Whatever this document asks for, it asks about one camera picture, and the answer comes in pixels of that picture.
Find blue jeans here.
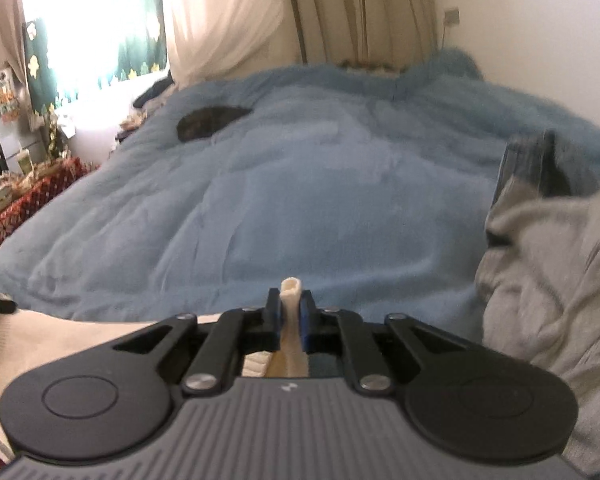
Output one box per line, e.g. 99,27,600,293
490,130,600,221

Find red patterned side table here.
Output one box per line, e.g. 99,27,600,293
0,156,93,261

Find grey sweater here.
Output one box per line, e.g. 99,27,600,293
475,187,600,476

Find blue fleece blanket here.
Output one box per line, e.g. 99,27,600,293
0,47,600,351

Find small decorated tree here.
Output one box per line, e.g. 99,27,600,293
30,105,76,161

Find white sheer curtain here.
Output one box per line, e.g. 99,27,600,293
160,0,301,91

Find green printed curtain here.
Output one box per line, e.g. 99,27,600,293
22,0,168,116

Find cream knit vest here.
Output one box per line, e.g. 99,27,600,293
0,276,313,466

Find grey refrigerator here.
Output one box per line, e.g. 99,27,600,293
0,67,31,181

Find dark patterned pillow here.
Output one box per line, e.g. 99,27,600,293
340,59,406,75

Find beige curtain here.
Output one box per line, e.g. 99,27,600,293
282,0,438,71

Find dark navy pillow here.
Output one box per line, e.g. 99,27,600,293
132,72,176,108

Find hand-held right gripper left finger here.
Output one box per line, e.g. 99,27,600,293
111,287,284,396

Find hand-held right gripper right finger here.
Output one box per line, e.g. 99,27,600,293
300,290,473,395

